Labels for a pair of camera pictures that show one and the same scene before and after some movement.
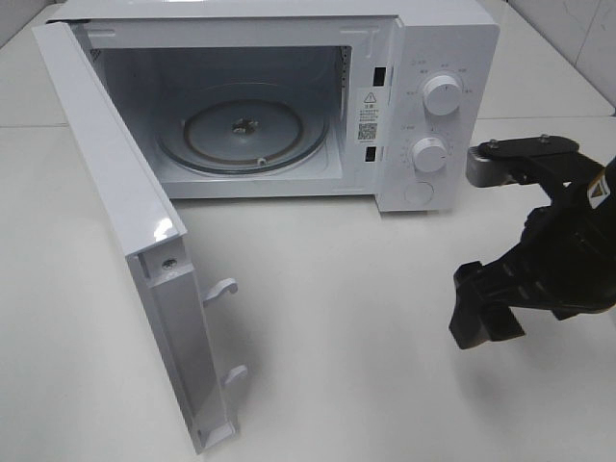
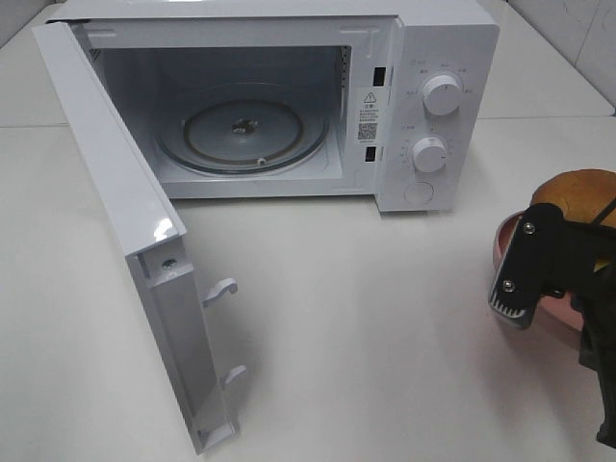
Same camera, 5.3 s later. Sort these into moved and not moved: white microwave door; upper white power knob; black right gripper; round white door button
Moved: black right gripper
Not moved: round white door button; white microwave door; upper white power knob
